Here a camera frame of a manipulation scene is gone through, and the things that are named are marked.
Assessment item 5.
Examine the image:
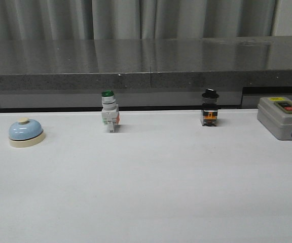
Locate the dark granite counter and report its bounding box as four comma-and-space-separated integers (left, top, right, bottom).
0, 36, 292, 111

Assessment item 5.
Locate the black rotary selector switch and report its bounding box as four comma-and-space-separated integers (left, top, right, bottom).
201, 89, 219, 126

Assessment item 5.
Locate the grey switch box red button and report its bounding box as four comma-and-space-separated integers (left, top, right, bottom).
257, 97, 292, 140

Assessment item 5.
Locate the grey curtain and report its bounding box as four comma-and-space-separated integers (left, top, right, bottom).
0, 0, 280, 41

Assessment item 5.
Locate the blue desk bell cream base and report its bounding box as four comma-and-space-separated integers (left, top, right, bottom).
9, 117, 46, 148

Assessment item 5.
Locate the green pushbutton switch white body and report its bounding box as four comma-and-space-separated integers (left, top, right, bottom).
101, 90, 120, 132

